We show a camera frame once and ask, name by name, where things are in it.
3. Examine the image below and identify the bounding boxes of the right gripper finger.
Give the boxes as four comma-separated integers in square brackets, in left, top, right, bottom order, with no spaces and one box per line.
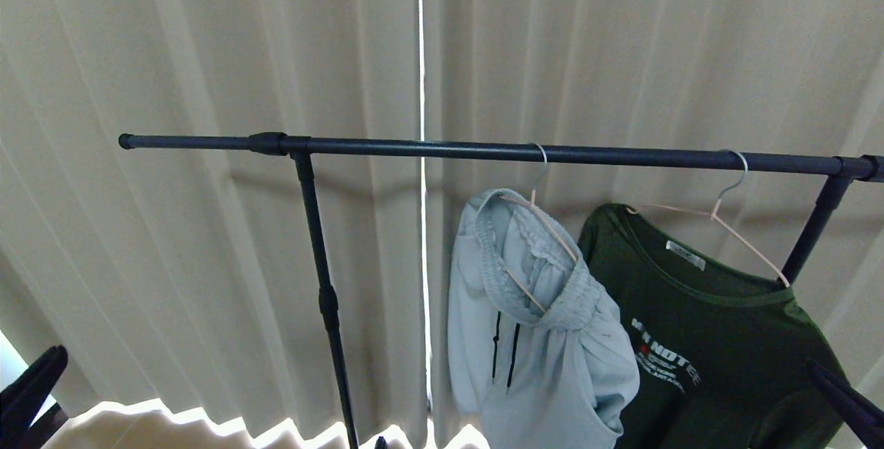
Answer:
[805,359,884,448]

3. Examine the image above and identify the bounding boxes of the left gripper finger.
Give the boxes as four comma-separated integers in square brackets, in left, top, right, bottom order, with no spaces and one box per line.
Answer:
[0,345,70,447]

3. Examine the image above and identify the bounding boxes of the green garment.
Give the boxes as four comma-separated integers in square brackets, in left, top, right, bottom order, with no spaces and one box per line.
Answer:
[579,202,852,449]

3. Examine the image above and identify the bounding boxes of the pink clothes hanger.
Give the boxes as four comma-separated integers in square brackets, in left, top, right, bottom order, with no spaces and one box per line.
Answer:
[499,143,579,316]
[625,150,792,289]

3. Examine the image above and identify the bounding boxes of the pale grey shorts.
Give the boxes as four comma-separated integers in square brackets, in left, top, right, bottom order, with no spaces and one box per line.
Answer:
[448,189,642,449]

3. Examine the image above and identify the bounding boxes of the black clothes rack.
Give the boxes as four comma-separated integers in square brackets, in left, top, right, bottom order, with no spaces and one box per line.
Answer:
[117,132,884,449]

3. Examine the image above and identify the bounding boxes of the beige curtain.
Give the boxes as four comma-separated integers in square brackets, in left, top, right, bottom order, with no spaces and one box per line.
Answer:
[0,0,884,449]

